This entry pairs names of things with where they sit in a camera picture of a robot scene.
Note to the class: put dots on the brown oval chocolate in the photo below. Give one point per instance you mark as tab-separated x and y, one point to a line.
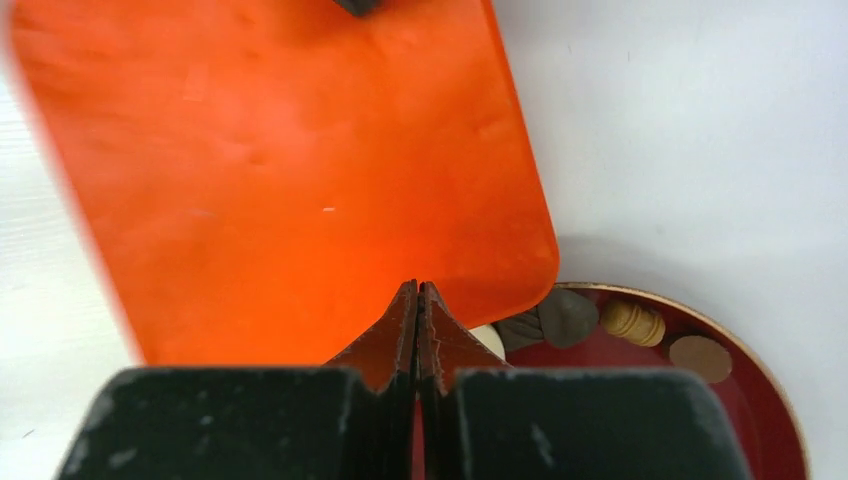
701	355

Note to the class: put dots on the caramel ridged chocolate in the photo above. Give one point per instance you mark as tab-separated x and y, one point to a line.
636	324

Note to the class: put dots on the orange box lid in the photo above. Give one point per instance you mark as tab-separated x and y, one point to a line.
259	177

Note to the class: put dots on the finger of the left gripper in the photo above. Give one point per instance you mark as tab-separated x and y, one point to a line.
359	8

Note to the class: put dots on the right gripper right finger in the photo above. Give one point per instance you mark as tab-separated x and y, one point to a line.
482	419

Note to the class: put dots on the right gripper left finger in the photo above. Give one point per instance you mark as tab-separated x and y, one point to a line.
351	418

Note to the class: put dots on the red round tray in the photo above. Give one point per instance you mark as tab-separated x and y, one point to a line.
566	333

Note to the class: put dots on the white oval chocolate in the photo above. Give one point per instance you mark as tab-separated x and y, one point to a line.
488	336

